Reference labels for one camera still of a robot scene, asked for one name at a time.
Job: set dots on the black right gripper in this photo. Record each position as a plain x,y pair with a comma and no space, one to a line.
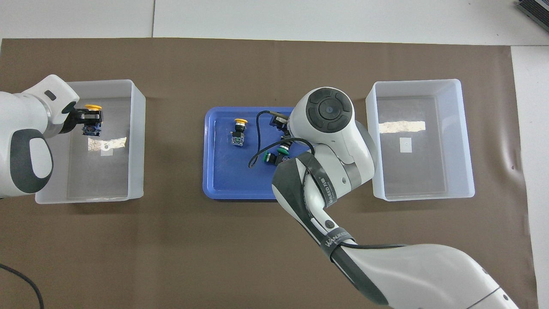
276,121

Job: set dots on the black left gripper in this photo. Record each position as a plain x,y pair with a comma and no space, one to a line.
77,119

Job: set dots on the yellow push button switch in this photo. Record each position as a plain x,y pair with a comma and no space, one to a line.
93,107
239,137

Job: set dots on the green push button switch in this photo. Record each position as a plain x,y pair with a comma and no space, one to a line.
266,159
282,151

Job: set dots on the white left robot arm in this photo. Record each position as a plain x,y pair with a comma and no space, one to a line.
21,116

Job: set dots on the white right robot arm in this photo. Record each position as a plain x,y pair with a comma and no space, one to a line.
326,111

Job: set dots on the translucent white plastic box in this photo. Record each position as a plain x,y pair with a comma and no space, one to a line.
107,180
411,180

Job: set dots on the blue plastic tray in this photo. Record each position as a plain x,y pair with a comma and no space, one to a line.
223,171

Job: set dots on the small white label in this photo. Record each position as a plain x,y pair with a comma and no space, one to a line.
405,145

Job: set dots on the brown paper mat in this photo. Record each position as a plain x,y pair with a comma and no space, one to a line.
171,257

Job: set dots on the grey ribbed metal device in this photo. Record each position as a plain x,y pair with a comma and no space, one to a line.
536,10

